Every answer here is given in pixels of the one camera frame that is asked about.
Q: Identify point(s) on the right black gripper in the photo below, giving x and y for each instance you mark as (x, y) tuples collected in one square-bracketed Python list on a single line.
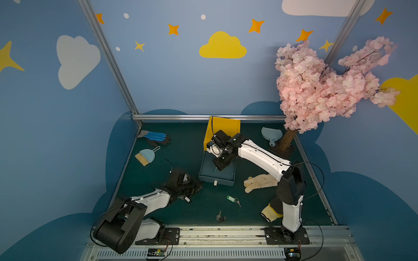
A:
[(223, 159)]

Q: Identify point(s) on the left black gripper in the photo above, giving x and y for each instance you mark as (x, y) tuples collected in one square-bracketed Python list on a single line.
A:
[(191, 189)]

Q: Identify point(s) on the blue drawer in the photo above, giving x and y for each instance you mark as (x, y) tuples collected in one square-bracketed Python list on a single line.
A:
[(209, 172)]

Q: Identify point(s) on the yellow drawer cabinet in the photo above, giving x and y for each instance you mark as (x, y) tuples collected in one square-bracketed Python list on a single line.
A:
[(229, 126)]

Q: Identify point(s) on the green tagged key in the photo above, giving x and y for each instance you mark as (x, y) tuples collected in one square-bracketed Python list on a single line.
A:
[(234, 200)]

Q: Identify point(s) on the dark metal key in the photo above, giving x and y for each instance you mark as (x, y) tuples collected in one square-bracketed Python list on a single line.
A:
[(220, 218)]

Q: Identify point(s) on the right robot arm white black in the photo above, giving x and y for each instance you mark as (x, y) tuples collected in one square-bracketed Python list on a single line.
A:
[(281, 173)]

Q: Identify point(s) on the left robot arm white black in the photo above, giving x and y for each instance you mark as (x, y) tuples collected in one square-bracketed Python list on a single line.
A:
[(125, 223)]

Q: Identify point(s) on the small blue hand brush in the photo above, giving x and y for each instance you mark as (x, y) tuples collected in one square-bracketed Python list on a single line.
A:
[(146, 156)]

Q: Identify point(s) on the cream knit glove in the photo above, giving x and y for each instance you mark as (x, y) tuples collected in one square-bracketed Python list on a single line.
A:
[(260, 182)]

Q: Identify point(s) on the light blue dustpan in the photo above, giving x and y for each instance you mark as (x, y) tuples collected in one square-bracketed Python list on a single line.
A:
[(272, 135)]

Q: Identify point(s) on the blue black work glove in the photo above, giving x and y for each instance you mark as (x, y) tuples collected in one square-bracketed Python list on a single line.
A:
[(154, 138)]

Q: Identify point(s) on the pink cherry blossom tree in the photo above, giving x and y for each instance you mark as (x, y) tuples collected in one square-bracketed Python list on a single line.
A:
[(311, 92)]

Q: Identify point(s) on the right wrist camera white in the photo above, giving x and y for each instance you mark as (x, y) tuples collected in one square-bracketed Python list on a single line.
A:
[(214, 149)]

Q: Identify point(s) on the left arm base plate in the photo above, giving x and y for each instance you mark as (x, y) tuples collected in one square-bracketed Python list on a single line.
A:
[(169, 236)]

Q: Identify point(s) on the aluminium rail frame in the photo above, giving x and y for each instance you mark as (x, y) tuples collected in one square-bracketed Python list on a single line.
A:
[(238, 243)]

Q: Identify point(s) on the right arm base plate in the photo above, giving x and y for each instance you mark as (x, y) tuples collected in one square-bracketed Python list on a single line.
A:
[(277, 235)]

